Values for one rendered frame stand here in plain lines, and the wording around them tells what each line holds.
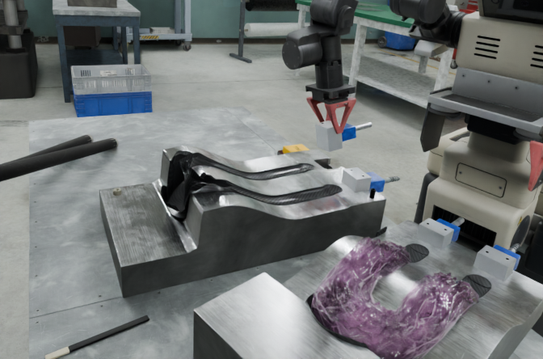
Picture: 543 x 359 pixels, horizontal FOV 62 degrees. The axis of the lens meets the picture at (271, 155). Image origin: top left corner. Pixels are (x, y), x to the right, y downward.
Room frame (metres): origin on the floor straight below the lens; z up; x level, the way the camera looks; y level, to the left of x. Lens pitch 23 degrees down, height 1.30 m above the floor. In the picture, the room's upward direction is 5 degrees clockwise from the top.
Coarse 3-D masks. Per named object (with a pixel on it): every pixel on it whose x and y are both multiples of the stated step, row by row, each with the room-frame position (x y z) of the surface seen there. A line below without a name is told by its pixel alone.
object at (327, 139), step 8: (328, 120) 0.96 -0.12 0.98; (320, 128) 0.93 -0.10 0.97; (328, 128) 0.91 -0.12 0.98; (344, 128) 0.93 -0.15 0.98; (352, 128) 0.94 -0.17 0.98; (360, 128) 0.97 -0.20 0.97; (320, 136) 0.93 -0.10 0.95; (328, 136) 0.90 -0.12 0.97; (336, 136) 0.91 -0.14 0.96; (344, 136) 0.93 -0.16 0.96; (352, 136) 0.94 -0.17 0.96; (320, 144) 0.93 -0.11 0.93; (328, 144) 0.90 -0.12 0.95; (336, 144) 0.91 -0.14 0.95
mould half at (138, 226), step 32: (224, 160) 0.87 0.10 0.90; (256, 160) 0.93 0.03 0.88; (288, 160) 0.94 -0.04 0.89; (128, 192) 0.78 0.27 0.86; (160, 192) 0.78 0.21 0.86; (224, 192) 0.67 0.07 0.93; (288, 192) 0.79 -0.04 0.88; (352, 192) 0.80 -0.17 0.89; (128, 224) 0.67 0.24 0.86; (160, 224) 0.67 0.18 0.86; (192, 224) 0.64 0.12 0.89; (224, 224) 0.63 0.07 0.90; (256, 224) 0.65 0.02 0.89; (288, 224) 0.68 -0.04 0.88; (320, 224) 0.71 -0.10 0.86; (352, 224) 0.75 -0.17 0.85; (128, 256) 0.58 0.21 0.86; (160, 256) 0.58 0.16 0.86; (192, 256) 0.60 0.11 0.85; (224, 256) 0.63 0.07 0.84; (256, 256) 0.66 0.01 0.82; (288, 256) 0.69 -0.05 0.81; (128, 288) 0.56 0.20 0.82; (160, 288) 0.58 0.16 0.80
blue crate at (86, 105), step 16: (80, 96) 3.43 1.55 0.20; (96, 96) 3.47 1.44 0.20; (112, 96) 3.54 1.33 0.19; (128, 96) 3.60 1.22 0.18; (144, 96) 3.64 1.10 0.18; (80, 112) 3.42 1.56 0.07; (96, 112) 3.48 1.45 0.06; (112, 112) 3.54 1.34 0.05; (128, 112) 3.60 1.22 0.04; (144, 112) 3.65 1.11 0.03
